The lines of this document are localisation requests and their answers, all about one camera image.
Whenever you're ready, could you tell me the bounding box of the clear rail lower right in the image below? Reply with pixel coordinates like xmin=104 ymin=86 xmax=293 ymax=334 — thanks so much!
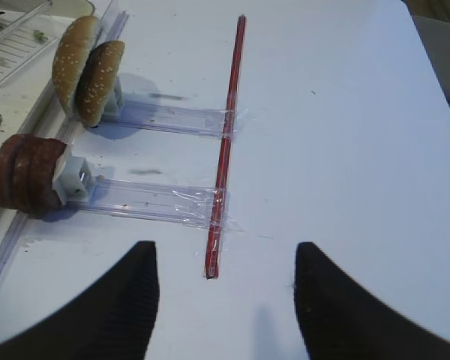
xmin=65 ymin=176 xmax=245 ymax=233

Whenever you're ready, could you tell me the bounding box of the front sesame bun half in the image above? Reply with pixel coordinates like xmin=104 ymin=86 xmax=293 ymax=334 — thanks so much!
xmin=52 ymin=15 xmax=100 ymax=115

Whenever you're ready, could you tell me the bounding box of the sesame bun half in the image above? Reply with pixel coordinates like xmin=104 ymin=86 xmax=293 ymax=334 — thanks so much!
xmin=52 ymin=15 xmax=100 ymax=115
xmin=75 ymin=40 xmax=125 ymax=128

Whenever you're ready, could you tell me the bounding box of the red plastic strip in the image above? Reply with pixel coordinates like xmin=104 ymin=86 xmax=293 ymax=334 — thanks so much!
xmin=204 ymin=14 xmax=247 ymax=280

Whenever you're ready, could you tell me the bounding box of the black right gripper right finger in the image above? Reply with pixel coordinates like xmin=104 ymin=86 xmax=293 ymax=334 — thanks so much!
xmin=293 ymin=242 xmax=450 ymax=359

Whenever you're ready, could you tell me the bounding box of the clear plastic container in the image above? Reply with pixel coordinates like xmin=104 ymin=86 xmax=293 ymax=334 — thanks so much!
xmin=0 ymin=1 xmax=57 ymax=85

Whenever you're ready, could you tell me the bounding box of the clear rail upper right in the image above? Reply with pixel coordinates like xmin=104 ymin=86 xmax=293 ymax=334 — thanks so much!
xmin=101 ymin=101 xmax=251 ymax=139

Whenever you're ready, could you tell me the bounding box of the small lettuce scrap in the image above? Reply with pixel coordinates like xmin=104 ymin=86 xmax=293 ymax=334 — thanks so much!
xmin=32 ymin=30 xmax=48 ymax=44

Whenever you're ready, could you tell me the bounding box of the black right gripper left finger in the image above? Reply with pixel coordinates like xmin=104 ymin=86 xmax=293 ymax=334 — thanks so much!
xmin=0 ymin=241 xmax=160 ymax=359

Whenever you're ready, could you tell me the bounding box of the white pusher block upper right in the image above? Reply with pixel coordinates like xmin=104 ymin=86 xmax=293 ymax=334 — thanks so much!
xmin=103 ymin=76 xmax=124 ymax=116

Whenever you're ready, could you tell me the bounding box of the rear right meat slice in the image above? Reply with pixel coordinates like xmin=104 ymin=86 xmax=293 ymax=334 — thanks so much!
xmin=12 ymin=136 xmax=67 ymax=215

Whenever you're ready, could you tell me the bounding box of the clear long rail right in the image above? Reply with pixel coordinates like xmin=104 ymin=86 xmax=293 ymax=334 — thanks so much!
xmin=0 ymin=1 xmax=129 ymax=287

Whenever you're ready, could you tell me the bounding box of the white pusher block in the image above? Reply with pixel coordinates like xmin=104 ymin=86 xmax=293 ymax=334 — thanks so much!
xmin=103 ymin=76 xmax=124 ymax=116
xmin=52 ymin=146 xmax=95 ymax=206

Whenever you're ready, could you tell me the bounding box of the white pusher block lower right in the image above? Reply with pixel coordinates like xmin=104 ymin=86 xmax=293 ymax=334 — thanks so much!
xmin=52 ymin=146 xmax=95 ymax=206

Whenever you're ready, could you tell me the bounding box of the rear sesame bun half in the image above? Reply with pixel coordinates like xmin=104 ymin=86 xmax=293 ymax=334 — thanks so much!
xmin=75 ymin=40 xmax=125 ymax=128

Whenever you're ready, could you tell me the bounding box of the front right meat slice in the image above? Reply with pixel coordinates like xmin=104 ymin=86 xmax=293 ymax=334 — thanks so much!
xmin=0 ymin=134 xmax=32 ymax=209

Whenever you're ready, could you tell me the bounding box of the meat slice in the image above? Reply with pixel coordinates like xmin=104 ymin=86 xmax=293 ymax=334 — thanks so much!
xmin=0 ymin=134 xmax=32 ymax=209
xmin=12 ymin=136 xmax=67 ymax=215

